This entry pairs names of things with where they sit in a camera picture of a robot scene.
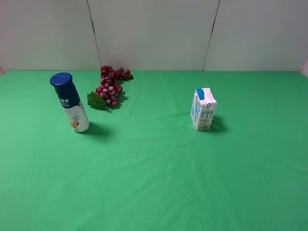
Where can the green tablecloth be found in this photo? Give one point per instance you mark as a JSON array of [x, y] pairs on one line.
[[143, 166]]

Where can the red grape bunch with leaf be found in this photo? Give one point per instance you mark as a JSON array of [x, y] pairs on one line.
[[110, 93]]

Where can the white blue milk carton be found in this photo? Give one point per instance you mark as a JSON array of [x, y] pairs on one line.
[[203, 108]]

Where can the blue white yogurt bottle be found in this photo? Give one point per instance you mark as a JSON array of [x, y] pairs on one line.
[[70, 101]]

